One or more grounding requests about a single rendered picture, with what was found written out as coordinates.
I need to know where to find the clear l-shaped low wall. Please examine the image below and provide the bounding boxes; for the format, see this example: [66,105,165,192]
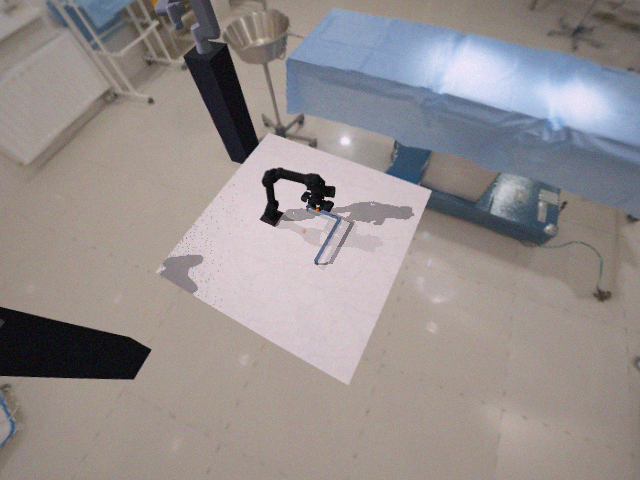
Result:
[307,207,342,264]

